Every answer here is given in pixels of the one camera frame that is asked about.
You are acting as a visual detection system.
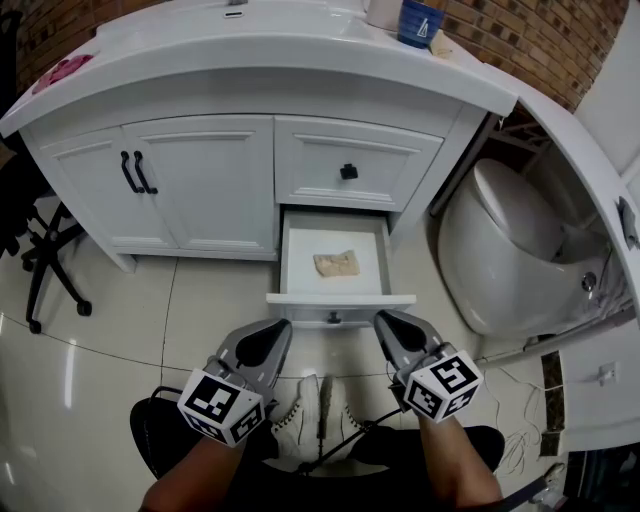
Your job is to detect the white closed drawer front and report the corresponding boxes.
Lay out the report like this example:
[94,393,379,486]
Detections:
[273,115,446,212]

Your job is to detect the blue cup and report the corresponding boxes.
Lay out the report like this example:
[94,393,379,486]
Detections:
[397,0,447,50]

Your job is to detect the person's left forearm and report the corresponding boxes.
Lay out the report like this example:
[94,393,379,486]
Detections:
[142,433,251,512]

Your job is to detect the white floor cable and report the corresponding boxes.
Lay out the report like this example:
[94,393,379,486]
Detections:
[472,363,549,479]

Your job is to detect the beige item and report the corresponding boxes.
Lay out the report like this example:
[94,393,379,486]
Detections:
[312,247,362,279]

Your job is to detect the pink soap dish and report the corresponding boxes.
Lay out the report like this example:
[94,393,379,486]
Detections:
[31,53,95,96]

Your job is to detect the white cylindrical container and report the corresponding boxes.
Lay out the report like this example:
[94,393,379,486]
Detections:
[366,0,404,30]

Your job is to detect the person's white shoe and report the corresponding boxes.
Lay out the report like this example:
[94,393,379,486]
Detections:
[270,373,322,462]
[323,377,374,464]

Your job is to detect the black cabinet door handle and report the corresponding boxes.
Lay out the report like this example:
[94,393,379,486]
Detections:
[132,150,159,196]
[119,150,146,195]

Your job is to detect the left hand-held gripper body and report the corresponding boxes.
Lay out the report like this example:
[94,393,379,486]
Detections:
[177,344,277,448]

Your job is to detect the black office chair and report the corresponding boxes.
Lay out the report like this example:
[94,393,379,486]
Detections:
[0,9,94,335]

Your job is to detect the white sink basin top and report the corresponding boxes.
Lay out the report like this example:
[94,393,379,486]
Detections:
[0,0,519,140]

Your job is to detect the person's black trousers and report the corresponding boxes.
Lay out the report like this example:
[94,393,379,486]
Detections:
[129,398,507,512]

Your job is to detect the white toilet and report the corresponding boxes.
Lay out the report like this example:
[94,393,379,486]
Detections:
[436,158,615,340]

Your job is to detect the white vanity cabinet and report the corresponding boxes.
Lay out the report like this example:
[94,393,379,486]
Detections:
[22,102,489,274]

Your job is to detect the white cabinet door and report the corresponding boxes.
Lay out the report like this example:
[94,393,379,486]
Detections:
[121,115,278,254]
[38,125,180,251]

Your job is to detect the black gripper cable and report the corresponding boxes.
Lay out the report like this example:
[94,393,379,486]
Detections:
[297,407,405,475]
[148,385,184,404]

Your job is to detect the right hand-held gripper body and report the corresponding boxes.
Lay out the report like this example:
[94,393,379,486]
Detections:
[389,341,484,424]

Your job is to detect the grey door latch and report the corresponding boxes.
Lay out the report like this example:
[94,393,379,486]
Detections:
[617,196,640,250]

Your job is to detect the white drawer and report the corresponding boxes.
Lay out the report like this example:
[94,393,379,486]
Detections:
[273,115,446,212]
[265,205,418,330]

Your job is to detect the person's white right shoe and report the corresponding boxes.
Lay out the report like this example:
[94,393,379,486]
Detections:
[323,377,374,464]

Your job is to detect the person's right forearm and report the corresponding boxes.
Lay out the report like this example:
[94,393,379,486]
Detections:
[417,413,504,512]

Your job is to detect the person's white left shoe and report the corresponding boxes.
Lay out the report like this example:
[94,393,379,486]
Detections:
[270,373,322,462]

